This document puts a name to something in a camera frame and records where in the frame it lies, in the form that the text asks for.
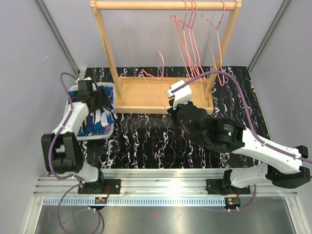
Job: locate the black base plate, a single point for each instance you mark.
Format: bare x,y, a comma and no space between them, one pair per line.
108,186
216,187

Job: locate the white slotted cable duct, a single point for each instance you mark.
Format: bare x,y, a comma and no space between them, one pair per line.
213,201

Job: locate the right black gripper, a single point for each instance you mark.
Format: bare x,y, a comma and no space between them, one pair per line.
173,112

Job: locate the purple trousers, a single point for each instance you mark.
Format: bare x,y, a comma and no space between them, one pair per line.
108,130

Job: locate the blue patterned trousers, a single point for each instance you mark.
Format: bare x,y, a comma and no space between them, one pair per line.
91,113

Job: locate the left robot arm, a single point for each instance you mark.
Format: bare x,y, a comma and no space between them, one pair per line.
62,154

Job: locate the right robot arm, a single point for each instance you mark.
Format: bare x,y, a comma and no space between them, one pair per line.
280,165

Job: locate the aluminium rail frame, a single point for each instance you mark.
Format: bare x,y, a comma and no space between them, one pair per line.
141,182

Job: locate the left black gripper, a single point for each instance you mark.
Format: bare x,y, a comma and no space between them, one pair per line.
103,101

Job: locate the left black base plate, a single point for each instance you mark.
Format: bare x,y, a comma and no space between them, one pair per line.
108,186

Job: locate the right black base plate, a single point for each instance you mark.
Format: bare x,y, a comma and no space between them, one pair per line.
216,187

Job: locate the white plastic basket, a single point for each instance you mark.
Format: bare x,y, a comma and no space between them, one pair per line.
91,126

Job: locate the wooden clothes rack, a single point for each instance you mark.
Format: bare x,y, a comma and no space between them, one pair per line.
138,94

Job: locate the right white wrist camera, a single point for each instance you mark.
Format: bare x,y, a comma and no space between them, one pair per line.
181,96

